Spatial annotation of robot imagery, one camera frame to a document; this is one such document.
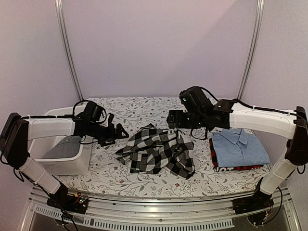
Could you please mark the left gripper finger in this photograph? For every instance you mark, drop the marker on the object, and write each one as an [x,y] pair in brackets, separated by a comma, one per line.
[110,118]
[120,132]

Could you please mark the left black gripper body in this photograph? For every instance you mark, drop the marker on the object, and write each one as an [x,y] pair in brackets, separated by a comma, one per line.
[102,135]

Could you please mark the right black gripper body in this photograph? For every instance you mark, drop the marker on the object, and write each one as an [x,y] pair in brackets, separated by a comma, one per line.
[194,121]

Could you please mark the black white plaid shirt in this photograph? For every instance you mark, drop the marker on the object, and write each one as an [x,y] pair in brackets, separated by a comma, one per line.
[152,149]

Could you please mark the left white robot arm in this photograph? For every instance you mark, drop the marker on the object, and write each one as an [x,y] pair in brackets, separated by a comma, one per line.
[21,134]

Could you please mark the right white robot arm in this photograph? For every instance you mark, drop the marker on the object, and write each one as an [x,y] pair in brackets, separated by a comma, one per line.
[293,125]

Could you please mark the white plastic bin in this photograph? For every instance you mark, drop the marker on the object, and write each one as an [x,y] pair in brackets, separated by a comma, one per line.
[54,148]

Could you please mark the folded red black shirt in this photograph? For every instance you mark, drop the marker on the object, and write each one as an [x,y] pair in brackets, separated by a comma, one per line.
[225,169]

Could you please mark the folded light blue shirt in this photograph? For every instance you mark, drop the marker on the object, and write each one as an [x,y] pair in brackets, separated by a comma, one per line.
[236,148]

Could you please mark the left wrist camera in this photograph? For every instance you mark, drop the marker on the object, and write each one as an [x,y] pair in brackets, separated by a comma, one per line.
[92,112]

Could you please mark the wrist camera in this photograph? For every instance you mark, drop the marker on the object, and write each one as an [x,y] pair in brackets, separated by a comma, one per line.
[92,112]
[194,98]

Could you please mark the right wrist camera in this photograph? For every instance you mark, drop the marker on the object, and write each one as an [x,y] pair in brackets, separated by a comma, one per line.
[194,98]

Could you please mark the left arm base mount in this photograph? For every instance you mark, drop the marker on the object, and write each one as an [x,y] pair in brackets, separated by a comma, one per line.
[76,203]

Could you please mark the aluminium front rail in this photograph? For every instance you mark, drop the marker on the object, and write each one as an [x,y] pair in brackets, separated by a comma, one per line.
[118,213]

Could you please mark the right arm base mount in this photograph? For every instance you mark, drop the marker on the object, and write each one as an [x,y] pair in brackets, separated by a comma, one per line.
[257,207]

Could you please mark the left aluminium frame post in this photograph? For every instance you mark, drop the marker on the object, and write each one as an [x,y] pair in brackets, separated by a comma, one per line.
[67,50]

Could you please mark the aluminium frame post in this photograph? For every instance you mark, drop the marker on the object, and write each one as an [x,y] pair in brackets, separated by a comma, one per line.
[252,47]
[67,50]

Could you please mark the right aluminium frame post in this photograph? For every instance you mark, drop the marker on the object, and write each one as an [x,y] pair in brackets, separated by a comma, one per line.
[252,47]

